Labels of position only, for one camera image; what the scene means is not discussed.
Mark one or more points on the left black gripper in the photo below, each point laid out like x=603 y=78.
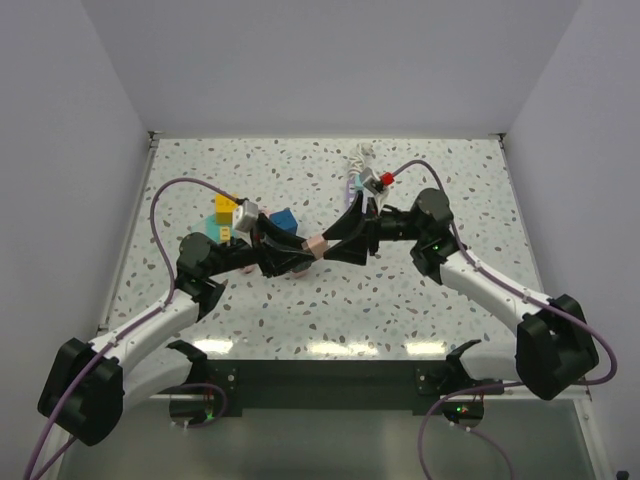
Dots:
x=274 y=260

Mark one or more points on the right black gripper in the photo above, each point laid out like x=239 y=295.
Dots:
x=354 y=250

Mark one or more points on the dark green cube socket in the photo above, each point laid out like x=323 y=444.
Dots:
x=299 y=273

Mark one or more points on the blue cube socket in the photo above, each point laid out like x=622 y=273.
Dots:
x=285 y=220

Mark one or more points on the small pink plug adapter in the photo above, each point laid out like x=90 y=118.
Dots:
x=316 y=245

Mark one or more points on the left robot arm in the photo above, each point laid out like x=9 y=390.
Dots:
x=85 y=392

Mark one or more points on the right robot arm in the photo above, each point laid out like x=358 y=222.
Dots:
x=551 y=350

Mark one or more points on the purple power strip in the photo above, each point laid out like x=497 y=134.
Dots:
x=353 y=186

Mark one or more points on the small yellow adapter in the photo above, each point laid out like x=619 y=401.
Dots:
x=225 y=234

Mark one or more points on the yellow cube socket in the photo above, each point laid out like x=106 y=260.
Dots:
x=224 y=208

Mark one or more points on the teal power strip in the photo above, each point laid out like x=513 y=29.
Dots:
x=210 y=228

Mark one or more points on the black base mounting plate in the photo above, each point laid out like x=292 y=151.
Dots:
x=233 y=386

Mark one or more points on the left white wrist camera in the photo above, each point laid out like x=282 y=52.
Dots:
x=245 y=216

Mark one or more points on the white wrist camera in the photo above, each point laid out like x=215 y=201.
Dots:
x=376 y=186
x=245 y=216

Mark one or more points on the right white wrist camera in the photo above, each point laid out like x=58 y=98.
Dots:
x=376 y=186

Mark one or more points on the aluminium rail frame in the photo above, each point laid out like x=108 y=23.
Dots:
x=383 y=311

